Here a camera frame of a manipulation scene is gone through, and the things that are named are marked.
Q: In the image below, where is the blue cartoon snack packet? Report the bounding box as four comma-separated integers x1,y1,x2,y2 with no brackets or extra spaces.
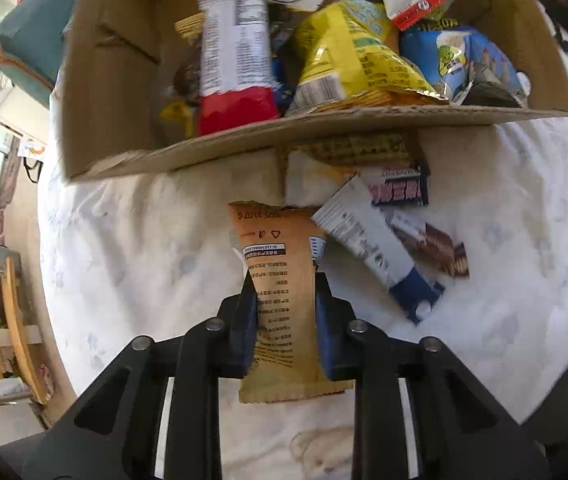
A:
268,54,297,112

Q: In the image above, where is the wooden chair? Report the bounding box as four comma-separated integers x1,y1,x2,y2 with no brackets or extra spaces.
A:
0,254,56,407

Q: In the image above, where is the orange snack packet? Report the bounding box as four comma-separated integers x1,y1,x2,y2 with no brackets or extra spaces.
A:
227,201,355,405

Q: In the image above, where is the white and red bar packet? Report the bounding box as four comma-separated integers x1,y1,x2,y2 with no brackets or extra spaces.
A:
198,0,279,137

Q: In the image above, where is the yellow striped snack packet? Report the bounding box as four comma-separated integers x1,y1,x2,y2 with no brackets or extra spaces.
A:
158,99,201,141

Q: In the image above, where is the blue puffed snack bag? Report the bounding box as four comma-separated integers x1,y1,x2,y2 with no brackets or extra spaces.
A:
398,22,533,109

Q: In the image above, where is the brown chocolate wafer packet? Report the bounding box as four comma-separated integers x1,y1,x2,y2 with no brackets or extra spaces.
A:
388,209,470,279

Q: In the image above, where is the teal cushion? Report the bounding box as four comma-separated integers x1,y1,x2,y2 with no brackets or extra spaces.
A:
0,0,81,107

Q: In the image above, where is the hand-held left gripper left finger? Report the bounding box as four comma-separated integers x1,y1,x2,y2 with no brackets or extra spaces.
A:
21,270,259,480

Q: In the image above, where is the white floral bedsheet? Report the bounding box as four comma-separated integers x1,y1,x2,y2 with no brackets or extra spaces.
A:
36,112,568,480

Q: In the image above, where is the cardboard box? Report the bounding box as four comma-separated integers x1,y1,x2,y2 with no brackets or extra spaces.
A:
58,0,568,184

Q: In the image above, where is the white packet with blue end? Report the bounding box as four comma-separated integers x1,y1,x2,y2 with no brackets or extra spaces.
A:
311,175,446,326

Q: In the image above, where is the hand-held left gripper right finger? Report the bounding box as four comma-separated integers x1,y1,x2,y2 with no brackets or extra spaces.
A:
315,273,553,480

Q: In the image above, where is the yellow snack bag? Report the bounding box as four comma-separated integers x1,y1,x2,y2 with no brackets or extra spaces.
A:
283,0,448,117

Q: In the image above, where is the dark purple snack packet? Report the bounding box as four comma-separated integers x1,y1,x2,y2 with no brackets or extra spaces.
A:
368,159,431,209

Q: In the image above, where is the white and red shopping bag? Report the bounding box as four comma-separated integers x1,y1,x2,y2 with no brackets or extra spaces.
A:
18,139,46,182

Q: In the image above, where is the tan wafer packet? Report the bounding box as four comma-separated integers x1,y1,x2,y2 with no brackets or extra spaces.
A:
283,132,411,207

